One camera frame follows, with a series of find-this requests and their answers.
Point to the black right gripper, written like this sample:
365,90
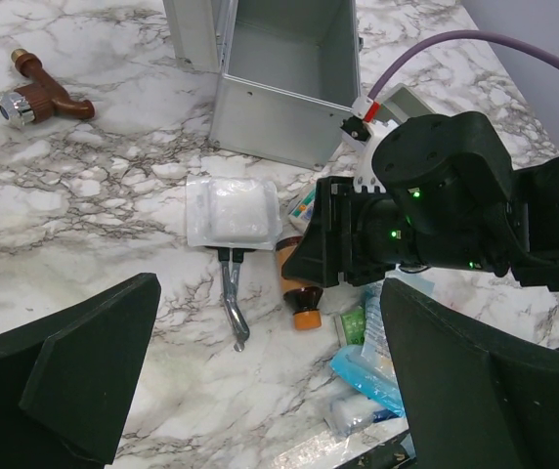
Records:
352,237

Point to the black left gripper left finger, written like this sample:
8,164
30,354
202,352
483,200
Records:
67,381

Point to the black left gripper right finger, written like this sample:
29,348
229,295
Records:
474,396

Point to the bandage packet blue orange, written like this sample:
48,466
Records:
300,209

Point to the brown medicine bottle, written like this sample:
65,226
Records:
301,297

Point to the small green box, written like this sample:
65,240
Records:
353,328

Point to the blue alcohol pad bag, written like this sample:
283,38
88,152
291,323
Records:
375,348

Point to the grey metal medicine box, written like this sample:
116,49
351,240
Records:
288,72

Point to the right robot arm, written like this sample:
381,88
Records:
447,197

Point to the blue white bandage roll pack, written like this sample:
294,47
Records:
370,398

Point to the white gauze pack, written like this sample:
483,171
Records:
232,212

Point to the grey plastic tray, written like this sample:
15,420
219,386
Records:
400,104

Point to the brown faucet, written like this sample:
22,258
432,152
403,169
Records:
41,99

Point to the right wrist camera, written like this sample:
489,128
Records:
364,133

